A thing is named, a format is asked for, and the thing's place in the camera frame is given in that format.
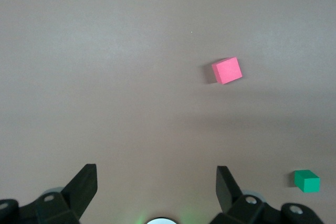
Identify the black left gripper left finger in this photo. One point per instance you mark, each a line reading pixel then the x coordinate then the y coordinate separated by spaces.
pixel 76 195

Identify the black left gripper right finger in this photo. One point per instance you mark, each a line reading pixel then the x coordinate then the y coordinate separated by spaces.
pixel 228 200

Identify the green foam cube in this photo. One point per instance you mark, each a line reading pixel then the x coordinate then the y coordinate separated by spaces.
pixel 308 182

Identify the red foam cube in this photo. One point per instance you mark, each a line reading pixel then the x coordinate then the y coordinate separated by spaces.
pixel 227 71

